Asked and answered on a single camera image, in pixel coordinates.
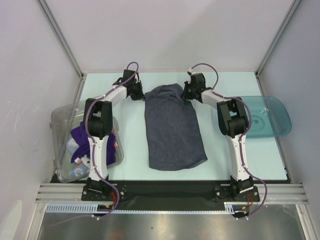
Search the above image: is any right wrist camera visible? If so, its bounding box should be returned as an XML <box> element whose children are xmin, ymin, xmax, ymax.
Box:
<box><xmin>187</xmin><ymin>68</ymin><xmax>197</xmax><ymax>76</ymax></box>

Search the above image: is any right aluminium frame post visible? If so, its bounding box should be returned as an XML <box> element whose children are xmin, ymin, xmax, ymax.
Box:
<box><xmin>255</xmin><ymin>0</ymin><xmax>303</xmax><ymax>78</ymax></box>

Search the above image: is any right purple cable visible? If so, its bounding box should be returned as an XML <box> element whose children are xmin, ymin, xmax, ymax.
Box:
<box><xmin>188</xmin><ymin>62</ymin><xmax>270</xmax><ymax>221</ymax></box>

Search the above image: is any white slotted cable duct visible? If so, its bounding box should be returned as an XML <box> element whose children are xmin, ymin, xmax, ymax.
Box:
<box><xmin>46</xmin><ymin>203</ymin><xmax>235</xmax><ymax>215</ymax></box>

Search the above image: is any aluminium frame post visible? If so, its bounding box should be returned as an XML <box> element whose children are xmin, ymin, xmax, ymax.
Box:
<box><xmin>255</xmin><ymin>0</ymin><xmax>303</xmax><ymax>78</ymax></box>
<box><xmin>36</xmin><ymin>0</ymin><xmax>84</xmax><ymax>79</ymax></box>

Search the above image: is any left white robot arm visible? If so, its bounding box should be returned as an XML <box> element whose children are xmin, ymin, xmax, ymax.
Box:
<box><xmin>81</xmin><ymin>69</ymin><xmax>144</xmax><ymax>201</ymax></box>

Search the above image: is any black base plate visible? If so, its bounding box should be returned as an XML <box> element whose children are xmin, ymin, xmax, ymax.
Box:
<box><xmin>51</xmin><ymin>172</ymin><xmax>292</xmax><ymax>211</ymax></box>

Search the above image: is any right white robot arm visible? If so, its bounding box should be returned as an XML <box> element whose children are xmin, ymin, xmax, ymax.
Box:
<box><xmin>182</xmin><ymin>69</ymin><xmax>254</xmax><ymax>201</ymax></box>

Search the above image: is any grey towel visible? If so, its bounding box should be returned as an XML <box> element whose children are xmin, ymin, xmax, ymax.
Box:
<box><xmin>144</xmin><ymin>83</ymin><xmax>208</xmax><ymax>171</ymax></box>

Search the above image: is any left aluminium frame post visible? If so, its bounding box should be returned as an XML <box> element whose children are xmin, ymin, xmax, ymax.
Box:
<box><xmin>36</xmin><ymin>0</ymin><xmax>84</xmax><ymax>79</ymax></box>

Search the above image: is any purple towel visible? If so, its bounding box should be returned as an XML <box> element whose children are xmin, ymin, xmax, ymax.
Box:
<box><xmin>66</xmin><ymin>121</ymin><xmax>118</xmax><ymax>165</ymax></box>

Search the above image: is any teal plastic tray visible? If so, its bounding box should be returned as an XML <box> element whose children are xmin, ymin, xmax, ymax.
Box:
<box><xmin>240</xmin><ymin>95</ymin><xmax>292</xmax><ymax>139</ymax></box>

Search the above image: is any aluminium front rail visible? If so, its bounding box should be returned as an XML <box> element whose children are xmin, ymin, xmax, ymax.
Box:
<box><xmin>35</xmin><ymin>183</ymin><xmax>309</xmax><ymax>205</ymax></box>

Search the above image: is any clear plastic bin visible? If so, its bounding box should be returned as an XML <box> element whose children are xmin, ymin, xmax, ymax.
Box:
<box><xmin>50</xmin><ymin>94</ymin><xmax>125</xmax><ymax>183</ymax></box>

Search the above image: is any light blue paw towel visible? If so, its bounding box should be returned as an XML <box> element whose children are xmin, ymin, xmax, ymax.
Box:
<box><xmin>66</xmin><ymin>138</ymin><xmax>91</xmax><ymax>178</ymax></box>

